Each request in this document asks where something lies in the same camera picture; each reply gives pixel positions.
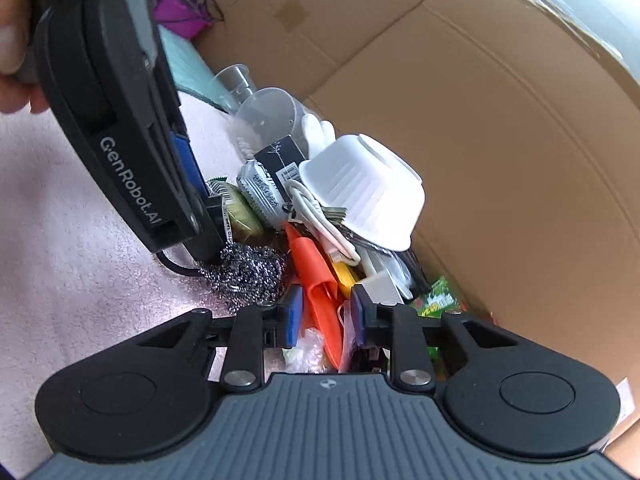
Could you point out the small white box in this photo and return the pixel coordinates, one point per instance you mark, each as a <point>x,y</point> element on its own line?
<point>382,285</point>

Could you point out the purple plastic basket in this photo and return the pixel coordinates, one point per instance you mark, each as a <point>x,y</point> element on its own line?
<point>175,12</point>

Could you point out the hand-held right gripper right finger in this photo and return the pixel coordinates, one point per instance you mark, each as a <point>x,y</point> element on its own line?
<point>356,315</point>

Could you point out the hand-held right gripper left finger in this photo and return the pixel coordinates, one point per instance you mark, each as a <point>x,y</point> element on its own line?
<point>293,317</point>

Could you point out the clear plastic bag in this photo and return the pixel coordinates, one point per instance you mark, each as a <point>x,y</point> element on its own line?
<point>310,350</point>

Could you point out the large cardboard box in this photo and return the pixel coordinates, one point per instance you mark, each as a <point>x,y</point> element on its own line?
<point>450,110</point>

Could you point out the orange plastic scoop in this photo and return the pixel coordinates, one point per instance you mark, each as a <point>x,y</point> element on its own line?
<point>315,270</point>

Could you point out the silver grey packet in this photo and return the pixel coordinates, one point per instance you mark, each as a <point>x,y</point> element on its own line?
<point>260,187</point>

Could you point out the person's left hand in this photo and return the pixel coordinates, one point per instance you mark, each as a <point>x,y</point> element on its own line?
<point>12,95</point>

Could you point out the yellow plastic piece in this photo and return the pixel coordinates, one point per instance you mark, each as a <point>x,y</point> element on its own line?
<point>345,277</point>

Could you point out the pink fluffy mat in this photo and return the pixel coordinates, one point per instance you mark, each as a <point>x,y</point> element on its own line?
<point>75,240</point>

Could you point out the white plastic bowl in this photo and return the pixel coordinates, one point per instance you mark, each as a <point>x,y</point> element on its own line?
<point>365,185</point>

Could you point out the plain white glove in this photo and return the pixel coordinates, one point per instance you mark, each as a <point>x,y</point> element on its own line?
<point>315,132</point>

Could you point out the green snack packet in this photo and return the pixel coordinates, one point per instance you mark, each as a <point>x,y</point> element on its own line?
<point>437,300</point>

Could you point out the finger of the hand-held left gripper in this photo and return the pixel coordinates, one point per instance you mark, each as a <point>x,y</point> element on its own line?
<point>185,165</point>

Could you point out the white sticker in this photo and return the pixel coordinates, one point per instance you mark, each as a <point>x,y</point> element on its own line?
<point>626,390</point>

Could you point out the small black box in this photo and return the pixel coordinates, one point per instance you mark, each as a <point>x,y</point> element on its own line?
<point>280,155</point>

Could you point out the green cloth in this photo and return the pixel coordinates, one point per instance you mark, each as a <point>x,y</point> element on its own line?
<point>185,65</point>

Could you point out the small clear plastic cup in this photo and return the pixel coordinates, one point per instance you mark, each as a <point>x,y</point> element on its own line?
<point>232,82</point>

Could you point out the steel wool scourer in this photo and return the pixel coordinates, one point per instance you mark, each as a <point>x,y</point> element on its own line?
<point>245,270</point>

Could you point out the small green white packet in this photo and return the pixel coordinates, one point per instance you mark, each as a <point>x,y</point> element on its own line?
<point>217,186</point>

